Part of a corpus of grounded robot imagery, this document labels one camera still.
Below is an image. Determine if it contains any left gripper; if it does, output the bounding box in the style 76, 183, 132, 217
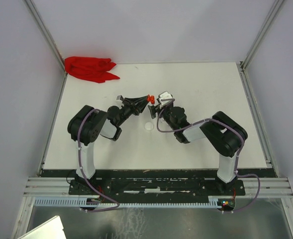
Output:
117, 96, 150, 126

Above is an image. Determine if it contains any orange charging case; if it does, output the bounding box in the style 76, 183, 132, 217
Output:
147, 95, 155, 105

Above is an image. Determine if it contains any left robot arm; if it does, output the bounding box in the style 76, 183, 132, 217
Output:
67, 95, 155, 194

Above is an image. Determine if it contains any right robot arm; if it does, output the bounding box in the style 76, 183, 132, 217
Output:
148, 104, 248, 195

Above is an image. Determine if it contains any white charging case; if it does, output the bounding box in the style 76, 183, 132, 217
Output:
144, 122, 154, 131

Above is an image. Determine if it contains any red cloth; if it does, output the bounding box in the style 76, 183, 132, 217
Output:
64, 56, 120, 83

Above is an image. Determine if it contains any metal sheet corner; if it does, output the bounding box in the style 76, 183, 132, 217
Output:
19, 216, 66, 239

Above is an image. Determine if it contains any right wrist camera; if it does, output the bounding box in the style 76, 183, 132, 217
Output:
157, 91, 174, 109

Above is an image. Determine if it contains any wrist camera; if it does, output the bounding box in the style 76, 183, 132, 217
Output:
157, 91, 174, 109
116, 95, 123, 102

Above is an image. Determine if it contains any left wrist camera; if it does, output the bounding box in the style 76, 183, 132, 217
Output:
116, 95, 123, 102

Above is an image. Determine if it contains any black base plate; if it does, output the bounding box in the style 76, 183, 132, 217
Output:
40, 169, 278, 203

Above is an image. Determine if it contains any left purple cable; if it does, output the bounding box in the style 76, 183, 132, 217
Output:
76, 108, 121, 214

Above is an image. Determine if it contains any blue cable duct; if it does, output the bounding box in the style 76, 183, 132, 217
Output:
34, 197, 221, 209

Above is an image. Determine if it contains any aluminium rail front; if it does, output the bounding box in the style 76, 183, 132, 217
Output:
23, 177, 293, 199

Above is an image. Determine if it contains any left frame post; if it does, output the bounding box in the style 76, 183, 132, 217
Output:
23, 0, 65, 71

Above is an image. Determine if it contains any frame post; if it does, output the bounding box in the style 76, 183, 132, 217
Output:
239, 0, 285, 73
23, 0, 65, 71

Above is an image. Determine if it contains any right frame post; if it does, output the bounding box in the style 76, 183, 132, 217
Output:
239, 0, 285, 73

